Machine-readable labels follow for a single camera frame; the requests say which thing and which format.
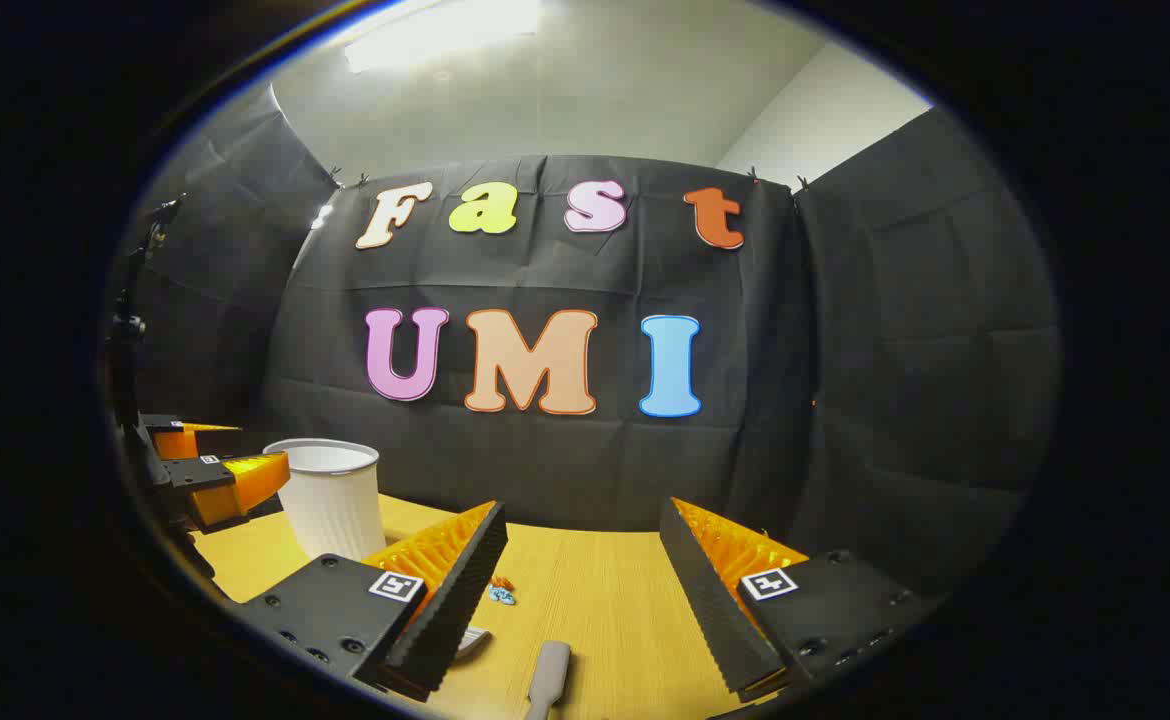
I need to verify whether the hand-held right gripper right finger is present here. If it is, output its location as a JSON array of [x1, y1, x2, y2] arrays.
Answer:
[[659, 497, 931, 703]]

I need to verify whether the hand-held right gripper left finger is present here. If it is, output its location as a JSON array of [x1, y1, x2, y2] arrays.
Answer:
[[238, 500, 509, 703]]

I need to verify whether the white ribbed garbage bin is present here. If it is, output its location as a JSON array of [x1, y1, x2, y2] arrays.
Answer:
[[263, 438, 387, 563]]

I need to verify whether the small grey broom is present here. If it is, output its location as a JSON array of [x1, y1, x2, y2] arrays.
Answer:
[[523, 640, 572, 720]]

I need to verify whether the wooden desktop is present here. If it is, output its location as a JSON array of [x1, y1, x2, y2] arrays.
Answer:
[[190, 493, 816, 720]]

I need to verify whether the black backdrop cloth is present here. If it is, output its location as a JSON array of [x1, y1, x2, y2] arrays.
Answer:
[[110, 85, 1061, 601]]

